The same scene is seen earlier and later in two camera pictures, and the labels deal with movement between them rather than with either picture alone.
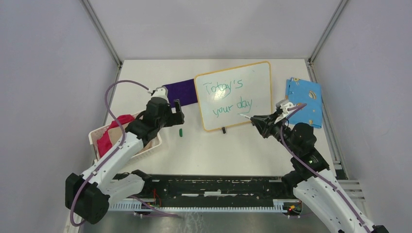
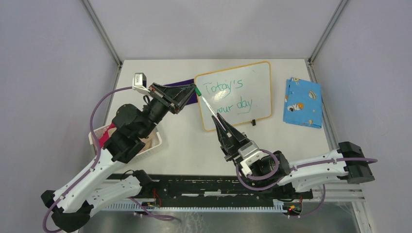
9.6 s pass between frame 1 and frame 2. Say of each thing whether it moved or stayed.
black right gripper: moved
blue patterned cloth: stayed
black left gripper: moved
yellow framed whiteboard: stayed
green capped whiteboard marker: moved
